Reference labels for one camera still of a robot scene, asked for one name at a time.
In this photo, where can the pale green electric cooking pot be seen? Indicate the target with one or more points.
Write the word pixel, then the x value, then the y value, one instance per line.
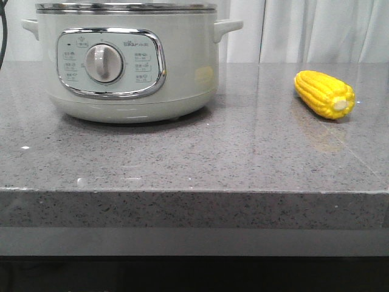
pixel 130 68

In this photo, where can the yellow corn cob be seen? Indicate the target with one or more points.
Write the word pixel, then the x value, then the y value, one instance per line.
pixel 327 96

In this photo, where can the white curtain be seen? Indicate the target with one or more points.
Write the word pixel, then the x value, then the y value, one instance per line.
pixel 305 32

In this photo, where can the glass pot lid with knob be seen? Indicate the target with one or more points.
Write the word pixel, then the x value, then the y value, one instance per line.
pixel 123 8

